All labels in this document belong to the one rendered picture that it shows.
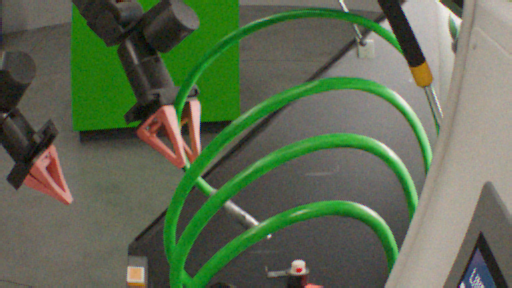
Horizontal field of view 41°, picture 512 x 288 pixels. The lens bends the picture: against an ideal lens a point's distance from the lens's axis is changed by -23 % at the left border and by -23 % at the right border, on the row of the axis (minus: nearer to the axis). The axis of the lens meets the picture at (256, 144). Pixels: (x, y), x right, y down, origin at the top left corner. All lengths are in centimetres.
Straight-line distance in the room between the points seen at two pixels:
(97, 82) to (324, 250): 306
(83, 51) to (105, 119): 43
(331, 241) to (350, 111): 23
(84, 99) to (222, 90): 77
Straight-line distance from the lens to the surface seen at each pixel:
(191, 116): 114
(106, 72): 434
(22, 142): 100
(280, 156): 81
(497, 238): 46
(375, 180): 137
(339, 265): 144
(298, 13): 102
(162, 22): 113
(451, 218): 56
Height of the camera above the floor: 165
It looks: 22 degrees down
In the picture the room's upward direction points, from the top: 1 degrees counter-clockwise
